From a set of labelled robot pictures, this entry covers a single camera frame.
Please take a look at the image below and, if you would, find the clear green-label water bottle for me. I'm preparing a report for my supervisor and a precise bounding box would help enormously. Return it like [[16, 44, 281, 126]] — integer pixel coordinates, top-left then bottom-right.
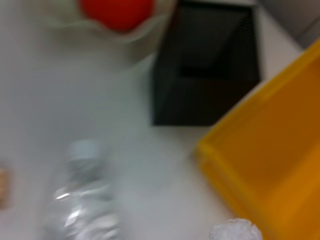
[[42, 139, 123, 240]]

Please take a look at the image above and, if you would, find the black mesh pen holder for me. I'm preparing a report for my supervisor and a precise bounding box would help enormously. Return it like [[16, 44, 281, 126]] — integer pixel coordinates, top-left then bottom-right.
[[151, 0, 262, 127]]

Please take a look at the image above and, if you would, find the white paper ball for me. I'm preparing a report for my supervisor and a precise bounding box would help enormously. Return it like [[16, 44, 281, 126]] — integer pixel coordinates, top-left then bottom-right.
[[209, 217, 263, 240]]

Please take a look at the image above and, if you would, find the red-orange knobby orange fruit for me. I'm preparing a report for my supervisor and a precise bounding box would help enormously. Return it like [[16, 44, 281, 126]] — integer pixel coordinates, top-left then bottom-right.
[[78, 0, 156, 32]]

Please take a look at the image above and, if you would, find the yellow plastic storage bin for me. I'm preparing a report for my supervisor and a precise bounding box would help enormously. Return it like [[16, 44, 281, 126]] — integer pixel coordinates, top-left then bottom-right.
[[193, 37, 320, 240]]

